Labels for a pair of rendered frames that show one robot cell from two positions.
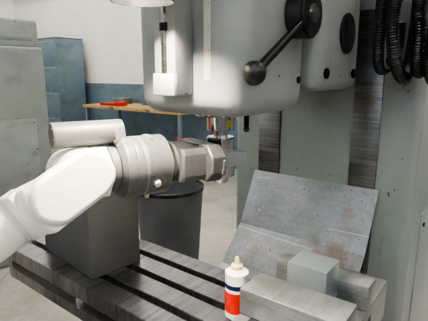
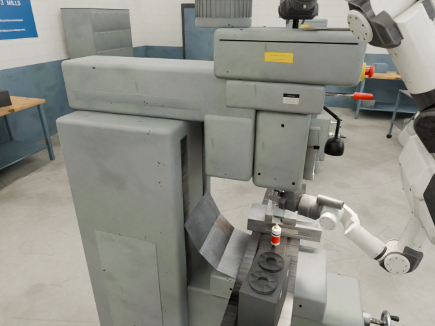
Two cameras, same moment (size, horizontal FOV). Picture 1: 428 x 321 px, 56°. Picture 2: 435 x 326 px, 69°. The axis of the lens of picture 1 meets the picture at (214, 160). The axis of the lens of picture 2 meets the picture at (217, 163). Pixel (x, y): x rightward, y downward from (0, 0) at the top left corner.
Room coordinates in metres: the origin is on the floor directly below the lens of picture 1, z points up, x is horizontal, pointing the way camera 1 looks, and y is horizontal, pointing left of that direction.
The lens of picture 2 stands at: (1.30, 0.98, 1.93)
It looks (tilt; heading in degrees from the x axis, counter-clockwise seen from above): 25 degrees down; 249
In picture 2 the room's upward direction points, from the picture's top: straight up
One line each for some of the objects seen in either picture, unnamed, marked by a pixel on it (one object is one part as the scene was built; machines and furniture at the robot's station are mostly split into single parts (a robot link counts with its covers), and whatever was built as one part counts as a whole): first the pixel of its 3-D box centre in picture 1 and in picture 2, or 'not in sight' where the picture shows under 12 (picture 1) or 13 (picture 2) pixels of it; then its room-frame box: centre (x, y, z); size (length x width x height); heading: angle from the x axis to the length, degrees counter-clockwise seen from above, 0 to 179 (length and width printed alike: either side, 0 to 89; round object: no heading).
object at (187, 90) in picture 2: not in sight; (163, 86); (1.04, -0.32, 1.66); 0.80 x 0.23 x 0.20; 142
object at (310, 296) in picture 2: not in sight; (270, 271); (0.65, -0.01, 0.82); 0.50 x 0.35 x 0.12; 142
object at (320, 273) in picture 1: (313, 279); (279, 207); (0.54, -0.15, 1.07); 0.06 x 0.05 x 0.06; 54
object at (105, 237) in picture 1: (88, 213); (265, 292); (0.86, 0.28, 1.06); 0.22 x 0.12 x 0.20; 46
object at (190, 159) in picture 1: (171, 163); (298, 203); (0.60, 0.07, 1.23); 0.13 x 0.12 x 0.10; 33
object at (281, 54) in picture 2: not in sight; (287, 52); (0.66, -0.02, 1.81); 0.47 x 0.26 x 0.16; 142
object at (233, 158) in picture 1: (230, 158); not in sight; (0.62, -0.03, 1.24); 0.06 x 0.02 x 0.03; 123
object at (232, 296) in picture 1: (236, 285); (276, 233); (0.62, -0.04, 1.01); 0.04 x 0.04 x 0.11
